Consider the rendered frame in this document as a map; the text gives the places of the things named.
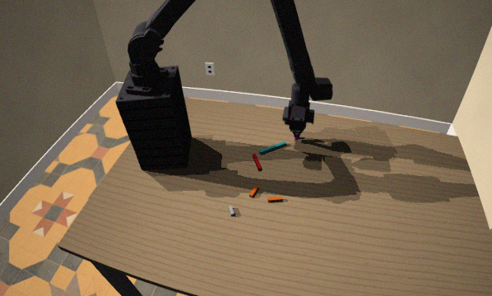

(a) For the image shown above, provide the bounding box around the orange rod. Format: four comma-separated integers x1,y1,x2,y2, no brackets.
267,197,282,202
249,186,258,197

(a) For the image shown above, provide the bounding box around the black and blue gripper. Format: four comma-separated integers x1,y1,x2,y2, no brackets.
282,100,314,138

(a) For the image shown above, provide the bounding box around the red rod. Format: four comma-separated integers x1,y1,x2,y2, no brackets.
253,154,262,171

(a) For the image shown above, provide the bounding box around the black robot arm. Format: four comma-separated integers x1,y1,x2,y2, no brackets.
125,0,332,134

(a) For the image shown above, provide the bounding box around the turquoise rod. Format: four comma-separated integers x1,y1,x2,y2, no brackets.
259,141,286,155

